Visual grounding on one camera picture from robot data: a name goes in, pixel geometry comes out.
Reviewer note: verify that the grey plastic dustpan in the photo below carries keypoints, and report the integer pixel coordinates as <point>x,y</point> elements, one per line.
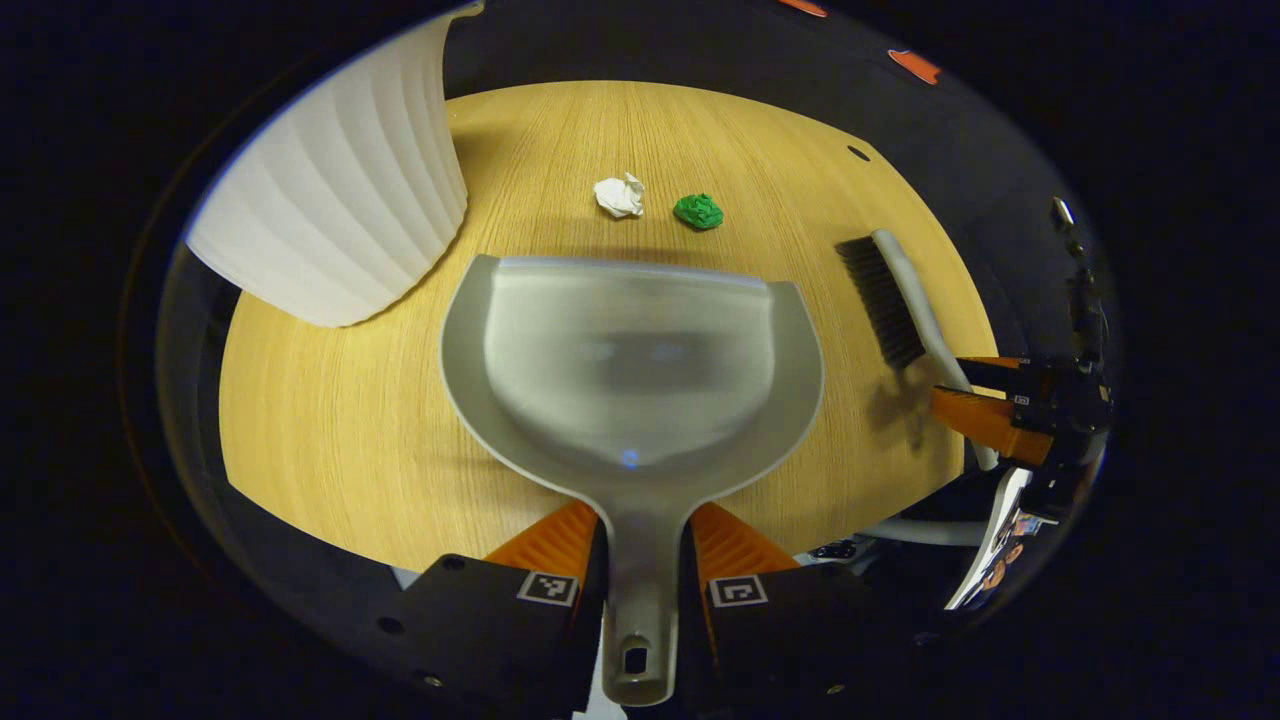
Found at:
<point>640,370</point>

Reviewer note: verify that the white ribbed garbage bin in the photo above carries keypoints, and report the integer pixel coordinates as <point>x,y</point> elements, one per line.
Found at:
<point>340,200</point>

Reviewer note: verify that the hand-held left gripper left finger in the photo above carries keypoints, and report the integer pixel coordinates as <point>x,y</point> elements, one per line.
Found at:
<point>480,630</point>

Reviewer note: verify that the wooden desktop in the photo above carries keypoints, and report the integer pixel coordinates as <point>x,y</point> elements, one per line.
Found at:
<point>350,430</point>

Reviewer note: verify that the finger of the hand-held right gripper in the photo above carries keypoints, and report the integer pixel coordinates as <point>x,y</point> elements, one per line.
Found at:
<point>1005,375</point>
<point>990,425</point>

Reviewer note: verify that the small grey broom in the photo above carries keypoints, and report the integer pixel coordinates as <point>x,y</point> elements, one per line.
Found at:
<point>905,290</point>

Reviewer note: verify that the green paper ball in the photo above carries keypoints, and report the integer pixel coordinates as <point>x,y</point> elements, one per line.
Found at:
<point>698,212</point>

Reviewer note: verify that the white paper ball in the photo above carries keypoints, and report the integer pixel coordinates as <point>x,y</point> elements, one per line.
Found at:
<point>620,196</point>

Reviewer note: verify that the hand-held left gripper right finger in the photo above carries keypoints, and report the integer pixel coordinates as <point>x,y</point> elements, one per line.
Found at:
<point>770,640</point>

